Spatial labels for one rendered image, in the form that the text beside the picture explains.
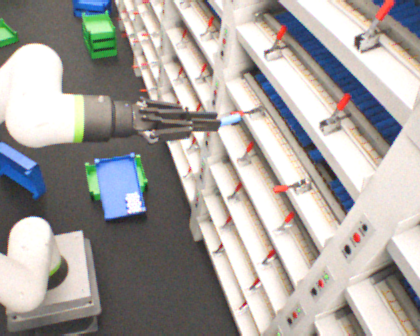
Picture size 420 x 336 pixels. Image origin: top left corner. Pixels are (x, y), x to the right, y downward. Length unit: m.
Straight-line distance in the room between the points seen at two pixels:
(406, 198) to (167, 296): 1.29
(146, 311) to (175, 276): 0.21
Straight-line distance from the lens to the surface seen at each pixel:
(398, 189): 0.64
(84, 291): 1.36
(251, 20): 1.11
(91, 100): 0.74
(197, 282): 1.78
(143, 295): 1.74
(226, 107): 1.27
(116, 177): 1.99
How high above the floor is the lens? 1.60
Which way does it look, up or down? 46 degrees down
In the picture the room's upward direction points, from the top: 10 degrees clockwise
